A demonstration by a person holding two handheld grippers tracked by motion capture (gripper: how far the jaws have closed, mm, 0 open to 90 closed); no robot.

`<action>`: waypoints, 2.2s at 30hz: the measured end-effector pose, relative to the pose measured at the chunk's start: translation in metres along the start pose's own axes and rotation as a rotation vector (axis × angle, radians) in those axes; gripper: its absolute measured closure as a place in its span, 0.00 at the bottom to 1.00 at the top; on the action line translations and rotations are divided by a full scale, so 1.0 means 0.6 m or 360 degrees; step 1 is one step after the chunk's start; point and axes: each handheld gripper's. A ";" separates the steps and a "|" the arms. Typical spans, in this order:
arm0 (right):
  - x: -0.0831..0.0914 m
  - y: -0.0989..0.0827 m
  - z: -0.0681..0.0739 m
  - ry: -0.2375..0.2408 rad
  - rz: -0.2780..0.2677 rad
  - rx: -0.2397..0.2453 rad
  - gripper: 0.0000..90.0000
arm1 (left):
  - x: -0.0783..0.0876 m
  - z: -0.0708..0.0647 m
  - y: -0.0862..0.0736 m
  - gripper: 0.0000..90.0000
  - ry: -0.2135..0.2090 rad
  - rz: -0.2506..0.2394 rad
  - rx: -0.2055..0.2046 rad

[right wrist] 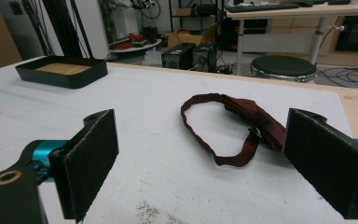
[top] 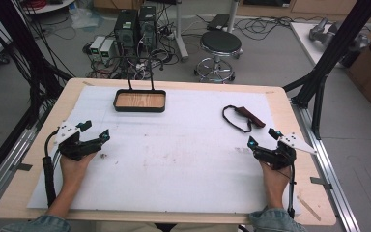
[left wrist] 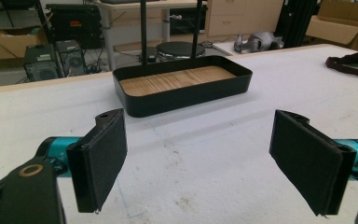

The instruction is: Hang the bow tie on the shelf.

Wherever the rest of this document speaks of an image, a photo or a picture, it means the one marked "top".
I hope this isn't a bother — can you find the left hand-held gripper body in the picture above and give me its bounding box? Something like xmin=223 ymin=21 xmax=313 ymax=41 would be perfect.
xmin=54 ymin=121 xmax=104 ymax=162

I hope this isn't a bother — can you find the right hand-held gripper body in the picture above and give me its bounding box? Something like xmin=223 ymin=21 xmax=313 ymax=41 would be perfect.
xmin=254 ymin=132 xmax=318 ymax=171

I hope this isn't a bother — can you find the dark red case with strap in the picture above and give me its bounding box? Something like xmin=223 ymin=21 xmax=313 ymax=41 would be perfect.
xmin=221 ymin=104 xmax=267 ymax=134

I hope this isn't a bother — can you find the black tray with wooden bottom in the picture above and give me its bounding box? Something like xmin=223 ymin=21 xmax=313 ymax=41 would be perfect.
xmin=112 ymin=55 xmax=167 ymax=113

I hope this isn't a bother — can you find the person's left hand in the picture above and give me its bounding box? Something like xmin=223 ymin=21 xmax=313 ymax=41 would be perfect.
xmin=59 ymin=152 xmax=98 ymax=191

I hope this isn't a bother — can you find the person's right hand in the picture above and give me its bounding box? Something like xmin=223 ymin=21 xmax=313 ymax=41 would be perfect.
xmin=259 ymin=161 xmax=293 ymax=196

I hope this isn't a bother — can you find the grey tape strip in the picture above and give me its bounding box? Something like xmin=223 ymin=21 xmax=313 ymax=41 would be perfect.
xmin=9 ymin=161 xmax=34 ymax=172
xmin=309 ymin=176 xmax=333 ymax=190

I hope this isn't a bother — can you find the right denim sleeve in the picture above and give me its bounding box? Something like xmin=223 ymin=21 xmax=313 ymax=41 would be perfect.
xmin=247 ymin=207 xmax=307 ymax=232

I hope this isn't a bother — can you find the denim sleeve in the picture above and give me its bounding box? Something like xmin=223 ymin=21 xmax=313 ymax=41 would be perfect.
xmin=247 ymin=207 xmax=307 ymax=232
xmin=0 ymin=215 xmax=72 ymax=232

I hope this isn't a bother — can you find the white foam mat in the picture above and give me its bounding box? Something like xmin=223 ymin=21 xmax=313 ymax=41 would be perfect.
xmin=26 ymin=85 xmax=302 ymax=216

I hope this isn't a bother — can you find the small white power box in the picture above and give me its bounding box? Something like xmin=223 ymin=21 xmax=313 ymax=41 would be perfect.
xmin=89 ymin=35 xmax=106 ymax=63
xmin=99 ymin=39 xmax=116 ymax=66

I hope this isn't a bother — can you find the left denim sleeve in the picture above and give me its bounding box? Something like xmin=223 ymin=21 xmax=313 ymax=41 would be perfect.
xmin=0 ymin=215 xmax=72 ymax=232

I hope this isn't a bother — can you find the white floor board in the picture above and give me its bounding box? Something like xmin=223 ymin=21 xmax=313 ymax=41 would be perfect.
xmin=289 ymin=21 xmax=352 ymax=70

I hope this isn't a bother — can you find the black computer tower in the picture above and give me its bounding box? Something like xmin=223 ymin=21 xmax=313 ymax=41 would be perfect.
xmin=113 ymin=9 xmax=140 ymax=56
xmin=137 ymin=5 xmax=157 ymax=51

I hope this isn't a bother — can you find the black round stool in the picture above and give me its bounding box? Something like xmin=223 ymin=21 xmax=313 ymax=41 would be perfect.
xmin=193 ymin=30 xmax=243 ymax=84

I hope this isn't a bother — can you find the clear plastic bag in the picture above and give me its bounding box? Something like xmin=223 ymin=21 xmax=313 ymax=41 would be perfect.
xmin=68 ymin=5 xmax=104 ymax=31

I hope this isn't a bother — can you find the black flat power adapter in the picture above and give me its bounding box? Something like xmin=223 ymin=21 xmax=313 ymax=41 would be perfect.
xmin=206 ymin=13 xmax=230 ymax=32

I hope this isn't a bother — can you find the grey metal desk leg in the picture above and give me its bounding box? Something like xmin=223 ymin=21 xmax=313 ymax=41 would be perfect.
xmin=174 ymin=0 xmax=190 ymax=63

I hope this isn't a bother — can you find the right hand-held gripper cable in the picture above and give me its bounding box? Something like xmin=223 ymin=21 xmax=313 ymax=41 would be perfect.
xmin=287 ymin=163 xmax=297 ymax=219

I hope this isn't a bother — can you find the hand-held gripper cable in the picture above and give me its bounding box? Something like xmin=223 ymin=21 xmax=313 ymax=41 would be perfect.
xmin=42 ymin=128 xmax=61 ymax=208
xmin=287 ymin=163 xmax=297 ymax=219

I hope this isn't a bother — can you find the left hand-held gripper cable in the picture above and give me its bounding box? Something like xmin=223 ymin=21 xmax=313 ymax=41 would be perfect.
xmin=42 ymin=128 xmax=61 ymax=208

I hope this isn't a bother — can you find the aluminium rail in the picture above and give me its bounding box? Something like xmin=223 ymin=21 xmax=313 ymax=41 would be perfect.
xmin=291 ymin=99 xmax=362 ymax=232
xmin=0 ymin=105 xmax=56 ymax=216

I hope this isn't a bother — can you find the black metal frame stand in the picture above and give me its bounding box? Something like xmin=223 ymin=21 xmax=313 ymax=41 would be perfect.
xmin=0 ymin=0 xmax=75 ymax=130
xmin=282 ymin=0 xmax=371 ymax=141

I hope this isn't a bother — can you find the tangle of black floor cables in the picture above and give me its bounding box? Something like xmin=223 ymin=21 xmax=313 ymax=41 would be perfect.
xmin=233 ymin=14 xmax=323 ymax=42

